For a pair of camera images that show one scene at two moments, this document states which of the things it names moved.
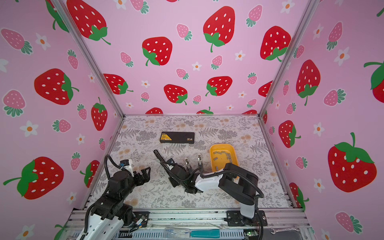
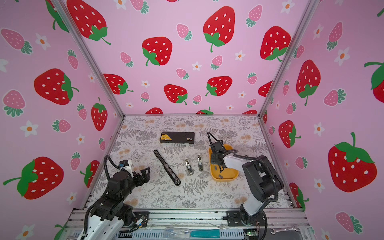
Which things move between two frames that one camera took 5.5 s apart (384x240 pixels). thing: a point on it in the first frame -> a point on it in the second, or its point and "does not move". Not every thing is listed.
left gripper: x=146 y=177 does not move
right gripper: x=173 y=183 -> x=212 y=158
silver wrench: x=293 y=228 does not move
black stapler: x=164 y=164 does not move
